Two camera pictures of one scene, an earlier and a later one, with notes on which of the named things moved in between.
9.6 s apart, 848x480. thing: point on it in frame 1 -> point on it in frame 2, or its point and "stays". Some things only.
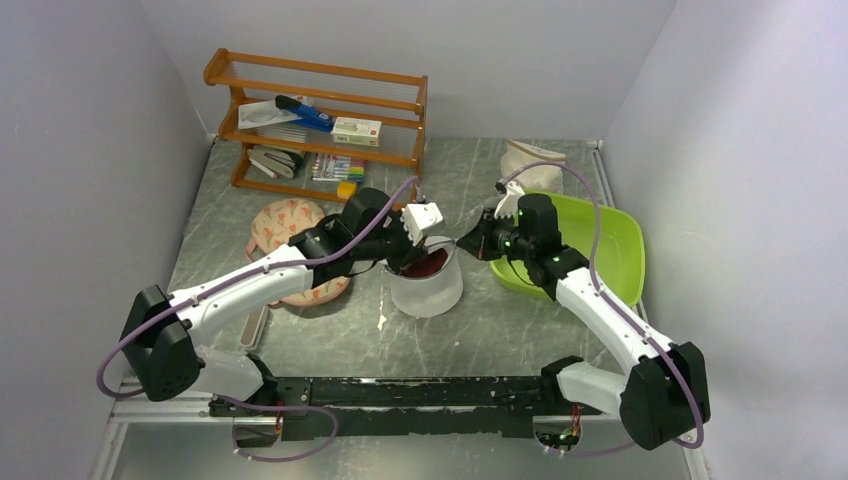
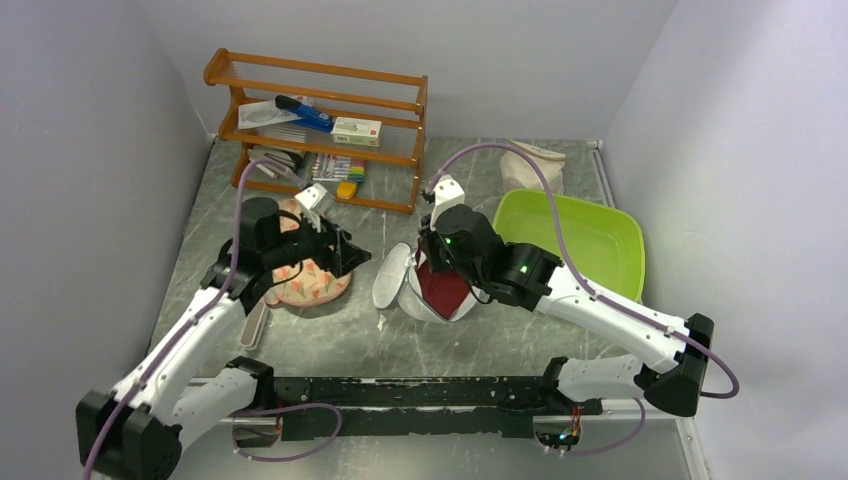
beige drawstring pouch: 518,155 stays
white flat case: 254,327 stays
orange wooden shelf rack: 321,129 stays
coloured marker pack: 338,168 stays
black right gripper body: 503,238 -> 438,258
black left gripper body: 394,246 -> 302,244
